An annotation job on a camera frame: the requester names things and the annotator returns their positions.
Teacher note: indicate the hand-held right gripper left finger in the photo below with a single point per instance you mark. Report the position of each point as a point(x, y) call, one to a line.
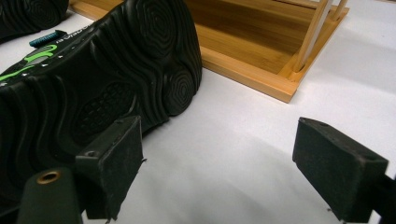
point(109, 174)

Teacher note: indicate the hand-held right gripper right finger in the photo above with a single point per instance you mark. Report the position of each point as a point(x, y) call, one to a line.
point(336, 174)

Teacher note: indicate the black shoe with green stripes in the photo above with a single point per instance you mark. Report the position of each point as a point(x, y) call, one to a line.
point(102, 71)

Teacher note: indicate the wooden shoe rack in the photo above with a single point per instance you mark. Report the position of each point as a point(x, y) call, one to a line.
point(258, 40)

